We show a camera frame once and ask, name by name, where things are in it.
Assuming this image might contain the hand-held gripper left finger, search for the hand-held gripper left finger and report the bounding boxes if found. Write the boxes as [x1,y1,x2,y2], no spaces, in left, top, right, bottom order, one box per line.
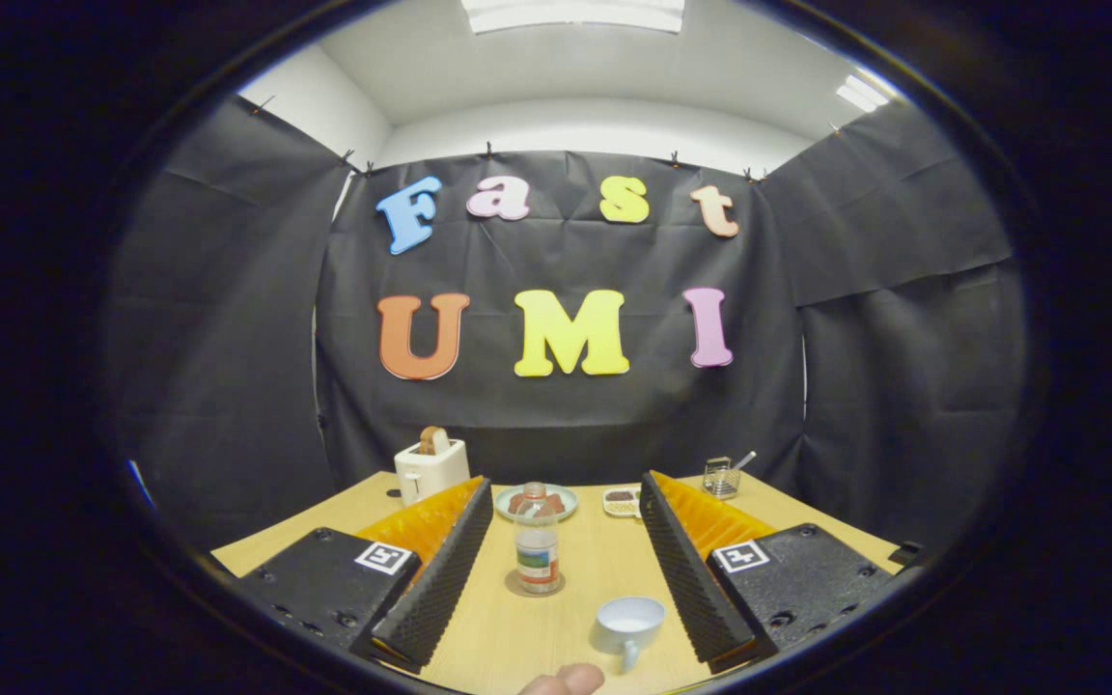
[233,475,494,675]

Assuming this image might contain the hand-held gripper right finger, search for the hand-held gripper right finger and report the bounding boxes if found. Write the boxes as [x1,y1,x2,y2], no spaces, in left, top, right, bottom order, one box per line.
[640,470,904,675]

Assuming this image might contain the white cup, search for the white cup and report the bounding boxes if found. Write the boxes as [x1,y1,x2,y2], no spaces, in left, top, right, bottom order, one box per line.
[590,596,667,674]

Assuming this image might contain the round brown coaster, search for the round brown coaster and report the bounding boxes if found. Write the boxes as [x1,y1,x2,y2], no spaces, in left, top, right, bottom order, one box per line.
[504,568,567,598]

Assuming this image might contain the clear plastic juice bottle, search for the clear plastic juice bottle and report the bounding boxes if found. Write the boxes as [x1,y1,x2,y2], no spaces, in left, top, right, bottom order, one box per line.
[514,482,562,595]

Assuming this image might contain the wooden table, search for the wooden table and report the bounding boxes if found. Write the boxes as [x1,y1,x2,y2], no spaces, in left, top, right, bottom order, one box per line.
[211,470,900,694]

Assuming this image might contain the pale green plate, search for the pale green plate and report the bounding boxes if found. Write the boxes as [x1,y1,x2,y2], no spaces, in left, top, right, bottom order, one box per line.
[495,484,578,523]

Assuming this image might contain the clear glass container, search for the clear glass container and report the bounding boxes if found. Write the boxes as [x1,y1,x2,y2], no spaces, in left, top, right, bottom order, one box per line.
[703,457,742,500]

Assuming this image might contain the white toaster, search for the white toaster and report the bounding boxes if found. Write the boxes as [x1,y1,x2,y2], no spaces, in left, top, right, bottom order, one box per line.
[394,439,471,507]

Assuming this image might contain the small ceiling light panel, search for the small ceiling light panel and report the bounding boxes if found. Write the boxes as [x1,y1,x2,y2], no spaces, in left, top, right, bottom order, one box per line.
[836,72,890,114]

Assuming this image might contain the large ceiling light panel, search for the large ceiling light panel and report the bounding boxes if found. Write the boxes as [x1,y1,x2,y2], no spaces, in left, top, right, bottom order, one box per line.
[461,0,687,36]

